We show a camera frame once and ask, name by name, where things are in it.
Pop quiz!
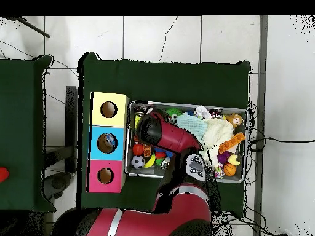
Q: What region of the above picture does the mint green muslin cloth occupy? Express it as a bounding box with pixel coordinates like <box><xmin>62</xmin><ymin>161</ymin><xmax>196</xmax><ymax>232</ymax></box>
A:
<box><xmin>176</xmin><ymin>114</ymin><xmax>209</xmax><ymax>141</ymax></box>

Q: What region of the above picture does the clear plastic packet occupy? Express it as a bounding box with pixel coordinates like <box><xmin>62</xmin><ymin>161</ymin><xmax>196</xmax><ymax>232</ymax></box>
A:
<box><xmin>102</xmin><ymin>135</ymin><xmax>118</xmax><ymax>151</ymax></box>

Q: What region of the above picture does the wooden box with three holes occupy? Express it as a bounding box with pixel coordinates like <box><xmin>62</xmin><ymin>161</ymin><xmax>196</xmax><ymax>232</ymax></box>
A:
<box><xmin>87</xmin><ymin>91</ymin><xmax>130</xmax><ymax>194</ymax></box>

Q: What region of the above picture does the shallow clear mesh bin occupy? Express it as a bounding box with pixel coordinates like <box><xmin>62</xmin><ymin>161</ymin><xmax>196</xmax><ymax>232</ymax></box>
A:
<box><xmin>126</xmin><ymin>101</ymin><xmax>249</xmax><ymax>184</ymax></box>

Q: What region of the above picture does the small green spiky ball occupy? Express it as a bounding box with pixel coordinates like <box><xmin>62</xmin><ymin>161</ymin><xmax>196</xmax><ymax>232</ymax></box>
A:
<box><xmin>165</xmin><ymin>108</ymin><xmax>182</xmax><ymax>123</ymax></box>

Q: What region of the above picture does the small red ball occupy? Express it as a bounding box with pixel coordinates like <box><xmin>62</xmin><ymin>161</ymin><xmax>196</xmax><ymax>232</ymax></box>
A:
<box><xmin>132</xmin><ymin>143</ymin><xmax>145</xmax><ymax>157</ymax></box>

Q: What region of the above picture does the small soccer ball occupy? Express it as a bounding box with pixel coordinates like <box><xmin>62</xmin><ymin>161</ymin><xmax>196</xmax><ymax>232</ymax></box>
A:
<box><xmin>131</xmin><ymin>155</ymin><xmax>146</xmax><ymax>170</ymax></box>

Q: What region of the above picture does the cream muslin cloth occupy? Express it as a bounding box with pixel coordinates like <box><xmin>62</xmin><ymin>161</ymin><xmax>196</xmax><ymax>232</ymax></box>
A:
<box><xmin>201</xmin><ymin>117</ymin><xmax>235</xmax><ymax>168</ymax></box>

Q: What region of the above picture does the orange plastic toy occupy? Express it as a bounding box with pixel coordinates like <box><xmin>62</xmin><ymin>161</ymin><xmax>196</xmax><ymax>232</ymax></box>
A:
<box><xmin>218</xmin><ymin>132</ymin><xmax>246</xmax><ymax>155</ymax></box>

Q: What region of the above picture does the small brown plush doll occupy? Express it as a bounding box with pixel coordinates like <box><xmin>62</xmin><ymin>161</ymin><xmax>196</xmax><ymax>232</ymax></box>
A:
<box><xmin>225</xmin><ymin>112</ymin><xmax>245</xmax><ymax>128</ymax></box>

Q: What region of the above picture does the small orange basketball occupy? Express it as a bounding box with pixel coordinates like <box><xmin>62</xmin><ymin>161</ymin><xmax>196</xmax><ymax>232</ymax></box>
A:
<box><xmin>223</xmin><ymin>163</ymin><xmax>237</xmax><ymax>177</ymax></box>

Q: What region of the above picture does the green cloth side table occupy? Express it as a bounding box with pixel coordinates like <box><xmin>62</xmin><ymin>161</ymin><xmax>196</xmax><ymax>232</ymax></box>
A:
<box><xmin>0</xmin><ymin>55</ymin><xmax>54</xmax><ymax>212</ymax></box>

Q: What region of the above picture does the small red round object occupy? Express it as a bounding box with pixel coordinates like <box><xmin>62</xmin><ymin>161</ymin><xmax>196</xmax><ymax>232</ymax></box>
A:
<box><xmin>0</xmin><ymin>167</ymin><xmax>10</xmax><ymax>183</ymax></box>

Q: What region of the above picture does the black cable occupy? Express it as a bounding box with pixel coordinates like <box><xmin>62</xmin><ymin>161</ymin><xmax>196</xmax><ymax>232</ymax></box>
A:
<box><xmin>247</xmin><ymin>136</ymin><xmax>315</xmax><ymax>149</ymax></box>

